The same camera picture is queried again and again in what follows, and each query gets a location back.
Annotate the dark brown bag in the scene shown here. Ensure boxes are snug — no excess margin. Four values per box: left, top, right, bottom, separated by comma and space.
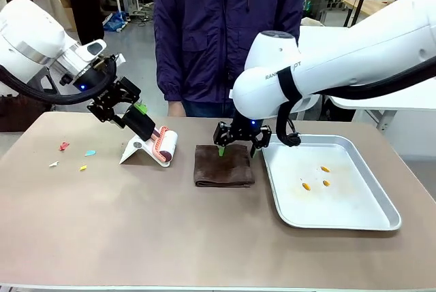
0, 93, 52, 133

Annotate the black velcro strap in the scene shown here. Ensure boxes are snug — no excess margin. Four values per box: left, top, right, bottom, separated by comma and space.
277, 66, 303, 103

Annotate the brown cardboard box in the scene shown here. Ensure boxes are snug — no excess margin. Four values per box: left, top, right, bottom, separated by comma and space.
57, 0, 78, 33

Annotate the person in purple jacket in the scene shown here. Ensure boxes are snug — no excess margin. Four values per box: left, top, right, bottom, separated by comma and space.
152, 0, 306, 118

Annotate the person in black trousers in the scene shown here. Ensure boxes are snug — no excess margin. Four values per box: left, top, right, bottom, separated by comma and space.
63, 0, 105, 47

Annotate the lint roller with black handle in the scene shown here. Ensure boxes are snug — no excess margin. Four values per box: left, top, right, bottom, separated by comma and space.
123, 106, 178, 167

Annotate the person's right hand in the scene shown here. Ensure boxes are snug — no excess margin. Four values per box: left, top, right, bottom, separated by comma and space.
168, 100, 187, 118

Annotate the blue plastic bag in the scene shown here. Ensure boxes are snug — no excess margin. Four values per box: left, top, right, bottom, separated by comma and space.
103, 11, 129, 33

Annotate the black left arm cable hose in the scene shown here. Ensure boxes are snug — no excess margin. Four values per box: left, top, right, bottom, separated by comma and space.
0, 56, 119, 106

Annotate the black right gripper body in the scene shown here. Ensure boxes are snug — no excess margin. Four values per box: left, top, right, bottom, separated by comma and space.
228, 117, 265, 142

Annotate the silver metal tray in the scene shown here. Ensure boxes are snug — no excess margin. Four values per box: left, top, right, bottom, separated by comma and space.
261, 134, 403, 231

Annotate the wooden top workbench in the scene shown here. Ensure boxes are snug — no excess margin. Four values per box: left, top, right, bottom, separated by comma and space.
341, 0, 391, 19

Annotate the brown cloth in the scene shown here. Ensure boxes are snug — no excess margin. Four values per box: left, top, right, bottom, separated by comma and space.
193, 144, 256, 189

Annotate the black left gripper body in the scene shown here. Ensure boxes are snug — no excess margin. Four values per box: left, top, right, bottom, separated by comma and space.
73, 60, 123, 110

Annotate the person's right forearm purple sleeve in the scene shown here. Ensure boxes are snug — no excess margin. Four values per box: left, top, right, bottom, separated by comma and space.
153, 33, 187, 103

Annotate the white lint roller stand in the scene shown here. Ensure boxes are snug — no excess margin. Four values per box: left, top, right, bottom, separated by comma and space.
118, 127, 179, 169

